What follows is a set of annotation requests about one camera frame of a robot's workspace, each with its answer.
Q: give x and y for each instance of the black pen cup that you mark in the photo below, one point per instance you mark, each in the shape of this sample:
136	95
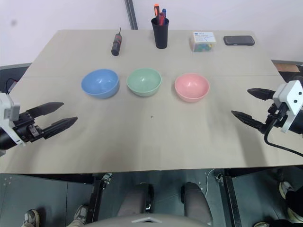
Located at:
161	35

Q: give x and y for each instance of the grey robot torso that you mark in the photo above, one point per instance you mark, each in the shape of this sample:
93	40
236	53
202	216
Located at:
146	221

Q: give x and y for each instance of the red pen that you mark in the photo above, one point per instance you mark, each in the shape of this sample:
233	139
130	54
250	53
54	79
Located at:
161	19

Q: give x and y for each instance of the green plastic bowl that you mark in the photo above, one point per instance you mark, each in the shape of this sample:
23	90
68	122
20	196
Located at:
144	82

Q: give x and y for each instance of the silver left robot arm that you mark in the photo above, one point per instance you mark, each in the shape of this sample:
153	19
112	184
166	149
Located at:
3	139

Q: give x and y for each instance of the grey white sneaker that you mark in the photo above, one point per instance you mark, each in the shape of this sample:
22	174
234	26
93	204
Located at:
81	214
294	215
30	217
285	189

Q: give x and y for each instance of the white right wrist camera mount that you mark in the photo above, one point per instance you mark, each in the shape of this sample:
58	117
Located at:
292	93

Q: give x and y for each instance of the red plastic bowl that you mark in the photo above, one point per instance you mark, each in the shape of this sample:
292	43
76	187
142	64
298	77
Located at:
192	88

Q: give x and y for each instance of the clear box of coloured pins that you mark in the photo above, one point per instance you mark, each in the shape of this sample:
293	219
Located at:
203	42

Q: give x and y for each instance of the black smartphone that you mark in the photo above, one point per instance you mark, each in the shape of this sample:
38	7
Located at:
239	40

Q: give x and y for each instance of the dark rounded robot leg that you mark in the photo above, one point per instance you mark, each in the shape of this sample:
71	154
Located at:
196	201

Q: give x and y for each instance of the blue pen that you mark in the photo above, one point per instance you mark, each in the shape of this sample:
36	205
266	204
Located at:
164	14

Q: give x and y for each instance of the black table leg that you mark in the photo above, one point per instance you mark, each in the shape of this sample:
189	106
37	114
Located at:
98	196
230	201

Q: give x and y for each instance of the brown cardboard box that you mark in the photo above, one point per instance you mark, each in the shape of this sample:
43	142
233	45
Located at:
287	68

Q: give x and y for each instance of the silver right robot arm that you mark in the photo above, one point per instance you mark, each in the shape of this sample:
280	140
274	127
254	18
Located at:
297	123

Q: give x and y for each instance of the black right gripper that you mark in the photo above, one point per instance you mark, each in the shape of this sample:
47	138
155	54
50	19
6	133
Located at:
278	118

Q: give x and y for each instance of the grey wall strip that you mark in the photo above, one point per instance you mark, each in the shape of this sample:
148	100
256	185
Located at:
131	14

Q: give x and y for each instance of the black red screwdriver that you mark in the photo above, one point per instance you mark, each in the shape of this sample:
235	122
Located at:
116	45

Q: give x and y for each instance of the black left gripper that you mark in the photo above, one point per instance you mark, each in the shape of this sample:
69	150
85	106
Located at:
24	127

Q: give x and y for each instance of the blue plastic bowl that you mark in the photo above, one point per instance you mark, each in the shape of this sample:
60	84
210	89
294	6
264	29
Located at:
100	84

